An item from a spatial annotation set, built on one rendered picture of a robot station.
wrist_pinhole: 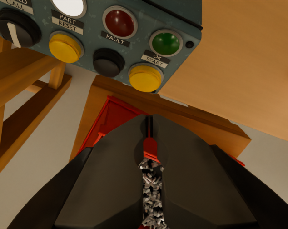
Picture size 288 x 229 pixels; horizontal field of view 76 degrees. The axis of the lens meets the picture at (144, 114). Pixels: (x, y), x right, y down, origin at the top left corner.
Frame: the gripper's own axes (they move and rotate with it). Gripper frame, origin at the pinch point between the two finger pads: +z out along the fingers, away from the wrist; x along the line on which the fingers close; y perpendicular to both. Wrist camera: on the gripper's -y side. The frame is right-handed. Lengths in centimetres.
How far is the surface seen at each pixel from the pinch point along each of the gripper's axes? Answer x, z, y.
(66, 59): -6.6, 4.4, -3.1
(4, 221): -132, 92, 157
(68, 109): -50, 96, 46
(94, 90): -8.6, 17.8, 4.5
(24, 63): -28.9, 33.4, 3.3
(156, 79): 0.8, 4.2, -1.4
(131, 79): -1.4, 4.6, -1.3
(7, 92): -29.3, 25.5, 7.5
